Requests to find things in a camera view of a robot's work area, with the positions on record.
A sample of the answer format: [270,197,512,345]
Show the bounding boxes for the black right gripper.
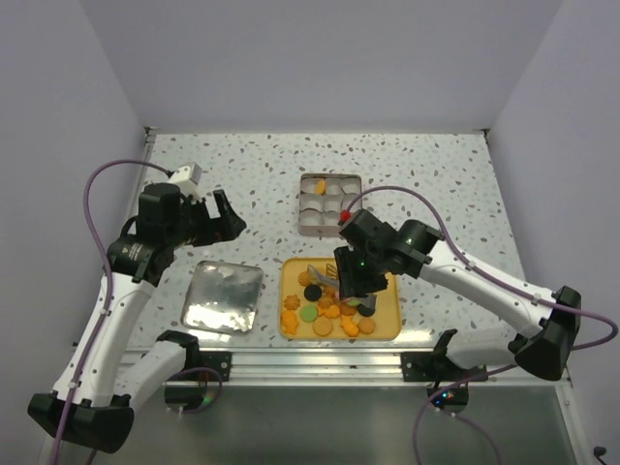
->
[335,244,388,300]

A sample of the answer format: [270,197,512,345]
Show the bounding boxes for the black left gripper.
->
[166,189,245,250]

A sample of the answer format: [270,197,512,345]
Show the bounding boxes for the metal tongs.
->
[306,263,377,309]

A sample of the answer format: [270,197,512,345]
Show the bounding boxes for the swirl butter cookie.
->
[283,294,301,311]
[317,296,333,309]

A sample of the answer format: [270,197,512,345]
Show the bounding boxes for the black sandwich cookie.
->
[356,304,376,318]
[303,284,323,302]

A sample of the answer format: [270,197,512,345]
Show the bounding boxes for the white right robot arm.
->
[334,209,581,381]

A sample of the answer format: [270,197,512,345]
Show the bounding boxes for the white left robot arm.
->
[27,182,246,453]

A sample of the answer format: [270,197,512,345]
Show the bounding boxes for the chocolate chip cookie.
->
[338,302,357,316]

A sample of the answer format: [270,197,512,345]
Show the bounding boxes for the orange fish cookie middle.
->
[324,305,340,319]

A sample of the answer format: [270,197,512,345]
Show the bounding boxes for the orange fish cookie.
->
[324,305,340,319]
[280,310,298,335]
[340,315,359,338]

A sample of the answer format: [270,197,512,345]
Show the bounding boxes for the brown round cookie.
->
[357,317,376,334]

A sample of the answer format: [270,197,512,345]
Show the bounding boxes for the silver cookie tin box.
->
[297,172,363,237]

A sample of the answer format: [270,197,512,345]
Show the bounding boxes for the orange fish cookie right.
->
[340,315,359,338]

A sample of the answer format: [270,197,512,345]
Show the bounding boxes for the yellow plastic tray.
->
[279,258,402,342]

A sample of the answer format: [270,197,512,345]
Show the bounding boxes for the silver tin lid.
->
[180,261,264,334]

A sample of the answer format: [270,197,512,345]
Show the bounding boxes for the green sandwich cookie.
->
[299,304,319,323]

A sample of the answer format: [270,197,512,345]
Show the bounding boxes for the round beige dotted cookie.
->
[312,317,333,337]

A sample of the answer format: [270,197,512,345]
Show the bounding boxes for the orange fish cookie left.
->
[280,310,298,335]

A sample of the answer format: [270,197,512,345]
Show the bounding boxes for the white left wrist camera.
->
[168,163,202,200]

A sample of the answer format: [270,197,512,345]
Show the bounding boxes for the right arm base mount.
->
[400,352,488,383]

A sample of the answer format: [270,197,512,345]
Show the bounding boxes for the aluminium frame rail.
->
[72,344,573,388]

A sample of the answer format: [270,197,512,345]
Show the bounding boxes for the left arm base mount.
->
[201,351,233,383]

